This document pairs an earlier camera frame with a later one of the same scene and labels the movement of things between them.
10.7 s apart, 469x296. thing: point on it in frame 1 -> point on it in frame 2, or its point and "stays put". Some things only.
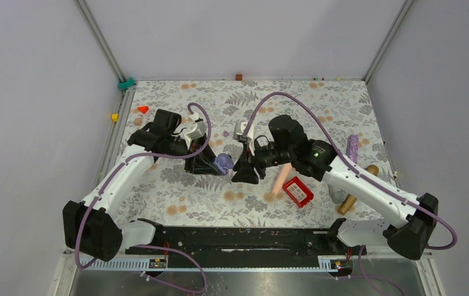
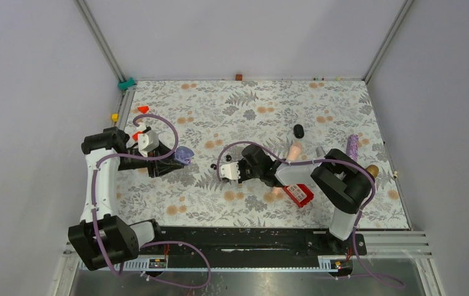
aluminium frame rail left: [126, 88] stays put
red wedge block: [143, 109] stays put
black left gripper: [203, 163] -> [162, 165]
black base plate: [245, 248] stays put
